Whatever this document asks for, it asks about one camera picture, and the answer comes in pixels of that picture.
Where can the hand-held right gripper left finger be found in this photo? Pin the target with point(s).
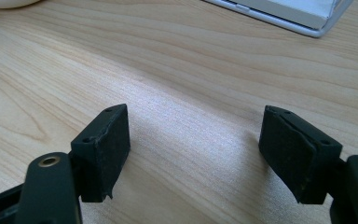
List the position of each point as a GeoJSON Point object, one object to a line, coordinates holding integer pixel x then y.
{"type": "Point", "coordinates": [104, 155]}

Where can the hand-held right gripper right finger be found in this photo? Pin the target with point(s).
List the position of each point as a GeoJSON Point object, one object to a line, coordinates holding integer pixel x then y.
{"type": "Point", "coordinates": [295, 155]}

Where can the cream ceramic mug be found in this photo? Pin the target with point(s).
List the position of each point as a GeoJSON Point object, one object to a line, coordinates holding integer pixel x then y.
{"type": "Point", "coordinates": [6, 3]}

